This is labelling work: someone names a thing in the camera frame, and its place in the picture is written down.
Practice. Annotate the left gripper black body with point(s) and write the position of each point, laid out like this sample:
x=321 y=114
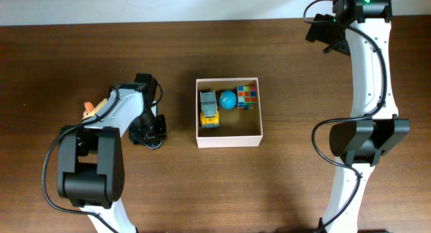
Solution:
x=148 y=128

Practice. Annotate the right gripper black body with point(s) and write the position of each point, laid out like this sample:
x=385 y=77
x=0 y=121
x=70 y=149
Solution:
x=316 y=29

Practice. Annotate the black round puck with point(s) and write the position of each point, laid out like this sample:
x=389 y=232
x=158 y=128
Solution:
x=154 y=144

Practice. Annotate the yellow grey toy truck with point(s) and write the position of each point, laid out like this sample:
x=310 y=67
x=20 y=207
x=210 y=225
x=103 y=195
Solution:
x=209 y=115

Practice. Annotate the blue toy ball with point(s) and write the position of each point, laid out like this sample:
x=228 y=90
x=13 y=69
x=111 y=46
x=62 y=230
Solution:
x=228 y=100

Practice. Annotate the multicolour puzzle cube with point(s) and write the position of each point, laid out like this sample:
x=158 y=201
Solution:
x=246 y=97

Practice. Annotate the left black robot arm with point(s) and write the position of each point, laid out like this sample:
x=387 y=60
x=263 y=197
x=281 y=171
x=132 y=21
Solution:
x=91 y=172

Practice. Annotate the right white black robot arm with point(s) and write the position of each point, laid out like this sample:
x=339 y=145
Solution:
x=360 y=29

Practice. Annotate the white open cardboard box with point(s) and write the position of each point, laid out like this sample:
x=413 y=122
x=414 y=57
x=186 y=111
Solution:
x=238 y=128

